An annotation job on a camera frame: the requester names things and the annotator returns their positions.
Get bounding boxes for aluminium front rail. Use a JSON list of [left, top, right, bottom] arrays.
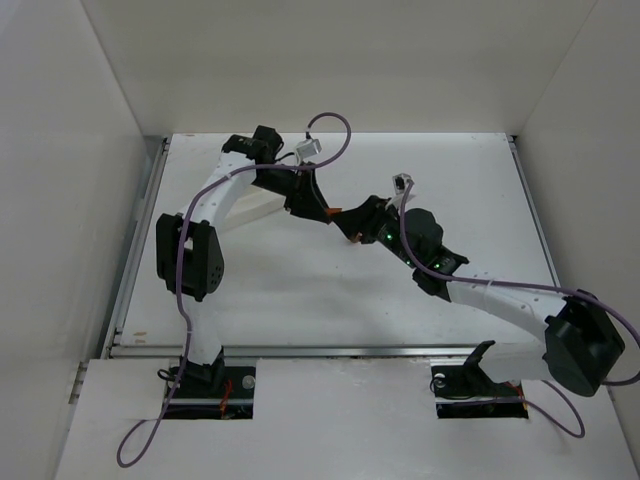
[[102, 342, 584, 360]]

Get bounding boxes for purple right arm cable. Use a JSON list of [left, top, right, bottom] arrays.
[[397, 179, 640, 439]]

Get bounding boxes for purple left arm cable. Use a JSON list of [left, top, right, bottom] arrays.
[[115, 112, 352, 469]]

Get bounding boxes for aluminium table rail left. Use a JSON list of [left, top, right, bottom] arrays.
[[92, 135, 172, 359]]

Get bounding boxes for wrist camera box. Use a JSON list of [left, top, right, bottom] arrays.
[[294, 137, 322, 164], [392, 173, 413, 195]]

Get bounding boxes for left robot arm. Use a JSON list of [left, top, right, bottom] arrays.
[[156, 125, 330, 390]]

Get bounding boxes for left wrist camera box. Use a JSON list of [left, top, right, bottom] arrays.
[[294, 137, 322, 164]]

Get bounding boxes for aluminium table rail right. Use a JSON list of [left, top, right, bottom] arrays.
[[506, 135, 561, 287]]

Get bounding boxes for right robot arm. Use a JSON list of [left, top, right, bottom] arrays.
[[330, 196, 625, 397]]

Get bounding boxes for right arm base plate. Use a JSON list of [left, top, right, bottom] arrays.
[[429, 365, 529, 420]]

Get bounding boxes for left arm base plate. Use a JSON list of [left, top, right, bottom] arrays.
[[163, 365, 256, 420]]

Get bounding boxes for aluminium table rail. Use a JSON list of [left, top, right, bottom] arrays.
[[92, 135, 172, 359], [506, 135, 561, 287]]

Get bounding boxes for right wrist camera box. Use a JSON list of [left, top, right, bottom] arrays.
[[392, 173, 413, 195]]

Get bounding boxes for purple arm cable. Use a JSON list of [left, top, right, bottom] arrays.
[[115, 112, 352, 469], [397, 179, 640, 439]]

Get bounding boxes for white plastic tray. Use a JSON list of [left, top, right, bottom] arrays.
[[221, 186, 284, 232]]

